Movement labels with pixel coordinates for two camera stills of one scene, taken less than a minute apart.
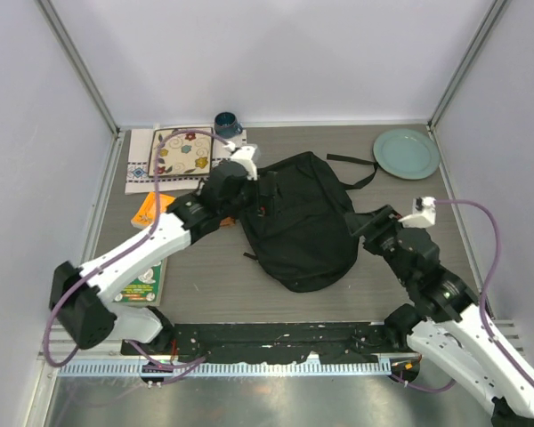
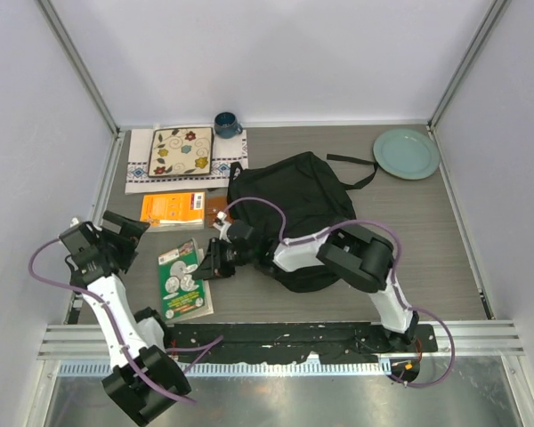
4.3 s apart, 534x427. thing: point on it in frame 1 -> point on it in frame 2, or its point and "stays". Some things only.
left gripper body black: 244,201 -> 112,244
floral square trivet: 182,153 stays
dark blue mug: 226,125 stays
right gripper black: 370,223 -> 211,265
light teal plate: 406,154 stays
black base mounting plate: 303,342 stays
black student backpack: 298,225 stays
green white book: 147,290 -> 182,297
